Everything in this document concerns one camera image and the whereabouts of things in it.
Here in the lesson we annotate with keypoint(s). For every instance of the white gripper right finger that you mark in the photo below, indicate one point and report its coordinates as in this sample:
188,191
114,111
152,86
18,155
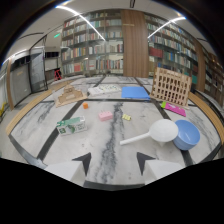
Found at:
160,169

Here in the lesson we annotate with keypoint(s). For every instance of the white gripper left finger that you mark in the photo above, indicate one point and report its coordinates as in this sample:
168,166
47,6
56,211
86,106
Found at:
68,169

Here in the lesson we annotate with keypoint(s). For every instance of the white plastic ladle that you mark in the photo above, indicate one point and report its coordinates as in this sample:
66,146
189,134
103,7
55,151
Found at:
156,132

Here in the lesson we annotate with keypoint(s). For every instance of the green white carton box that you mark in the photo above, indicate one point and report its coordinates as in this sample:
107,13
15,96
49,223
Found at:
71,125

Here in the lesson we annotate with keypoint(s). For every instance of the blue plastic bowl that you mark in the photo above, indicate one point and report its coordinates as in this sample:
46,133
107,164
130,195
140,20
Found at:
187,134

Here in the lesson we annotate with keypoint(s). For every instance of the small yellow block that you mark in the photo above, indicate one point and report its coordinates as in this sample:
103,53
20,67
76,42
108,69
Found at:
126,117

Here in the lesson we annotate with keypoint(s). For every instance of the pink flat box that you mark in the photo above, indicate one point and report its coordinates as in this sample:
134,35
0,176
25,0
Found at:
174,108

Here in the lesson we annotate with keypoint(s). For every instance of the pink toy block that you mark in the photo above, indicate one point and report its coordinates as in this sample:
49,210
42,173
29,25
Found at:
105,115

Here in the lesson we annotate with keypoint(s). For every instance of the small orange cube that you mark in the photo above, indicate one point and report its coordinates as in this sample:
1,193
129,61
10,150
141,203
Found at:
85,105

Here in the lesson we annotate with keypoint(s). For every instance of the blue folder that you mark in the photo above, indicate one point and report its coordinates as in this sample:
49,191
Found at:
135,92

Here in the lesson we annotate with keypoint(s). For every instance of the wooden lattice rack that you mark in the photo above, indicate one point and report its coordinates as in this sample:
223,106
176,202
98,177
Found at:
171,86

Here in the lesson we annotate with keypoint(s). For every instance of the white printed sheet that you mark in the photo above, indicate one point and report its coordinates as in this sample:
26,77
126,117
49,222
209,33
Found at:
103,89

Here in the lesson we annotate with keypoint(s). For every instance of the red step stool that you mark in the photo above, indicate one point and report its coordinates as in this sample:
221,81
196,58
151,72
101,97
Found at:
58,74

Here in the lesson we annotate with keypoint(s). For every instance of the tall wooden bookshelf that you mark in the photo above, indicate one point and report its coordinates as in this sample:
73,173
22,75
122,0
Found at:
133,46

